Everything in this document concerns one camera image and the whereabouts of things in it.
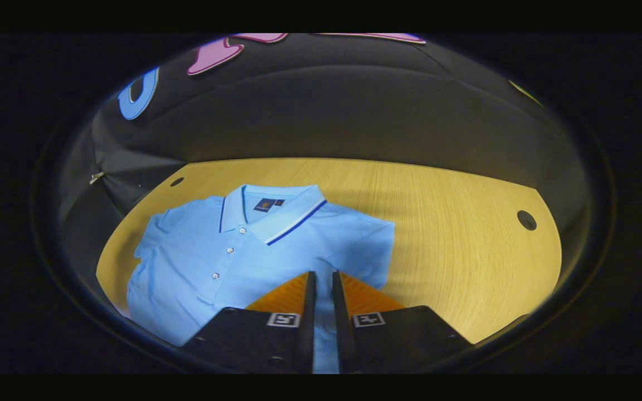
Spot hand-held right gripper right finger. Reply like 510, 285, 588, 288
330, 271, 473, 375

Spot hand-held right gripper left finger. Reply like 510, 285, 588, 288
181, 271, 317, 375

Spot light blue T-shirt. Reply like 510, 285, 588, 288
126, 184, 396, 375

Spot black backdrop cloth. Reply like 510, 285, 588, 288
56, 32, 592, 268

